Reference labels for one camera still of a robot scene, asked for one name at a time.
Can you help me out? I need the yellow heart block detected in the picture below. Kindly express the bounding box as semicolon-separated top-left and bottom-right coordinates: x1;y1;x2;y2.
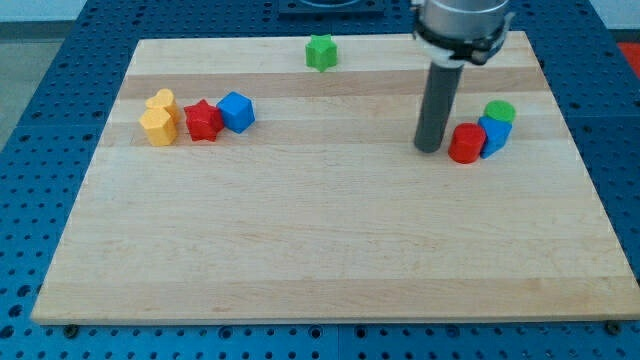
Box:
145;88;181;124

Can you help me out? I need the blue cube block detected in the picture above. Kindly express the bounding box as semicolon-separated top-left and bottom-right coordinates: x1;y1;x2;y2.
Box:
217;92;255;134

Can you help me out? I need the blue triangle block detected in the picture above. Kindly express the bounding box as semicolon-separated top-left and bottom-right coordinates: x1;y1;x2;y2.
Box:
477;117;513;159

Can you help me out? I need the yellow hexagon block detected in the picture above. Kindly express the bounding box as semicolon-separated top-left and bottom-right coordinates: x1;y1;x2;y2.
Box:
139;108;177;146

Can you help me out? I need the red star block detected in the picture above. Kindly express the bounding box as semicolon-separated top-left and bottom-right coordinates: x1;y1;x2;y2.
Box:
184;99;225;142

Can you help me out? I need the red cylinder block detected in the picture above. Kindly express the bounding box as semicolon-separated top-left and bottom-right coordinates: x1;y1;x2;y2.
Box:
448;123;486;164

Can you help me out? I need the wooden board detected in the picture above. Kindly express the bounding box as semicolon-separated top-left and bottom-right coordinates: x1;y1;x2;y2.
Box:
31;31;639;325

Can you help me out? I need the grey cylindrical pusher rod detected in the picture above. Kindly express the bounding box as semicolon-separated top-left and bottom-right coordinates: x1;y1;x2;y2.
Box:
414;63;463;153

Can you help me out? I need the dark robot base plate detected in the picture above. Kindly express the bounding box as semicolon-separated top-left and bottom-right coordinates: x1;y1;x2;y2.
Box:
274;0;386;16

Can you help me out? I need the green cylinder block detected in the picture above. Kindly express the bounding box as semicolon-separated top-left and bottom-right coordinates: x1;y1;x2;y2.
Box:
484;100;516;123

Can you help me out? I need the green star block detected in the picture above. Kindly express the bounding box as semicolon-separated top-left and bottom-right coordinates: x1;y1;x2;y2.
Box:
305;34;338;72

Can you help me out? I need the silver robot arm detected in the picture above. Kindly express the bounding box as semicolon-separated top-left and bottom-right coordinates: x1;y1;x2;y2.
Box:
412;0;515;68

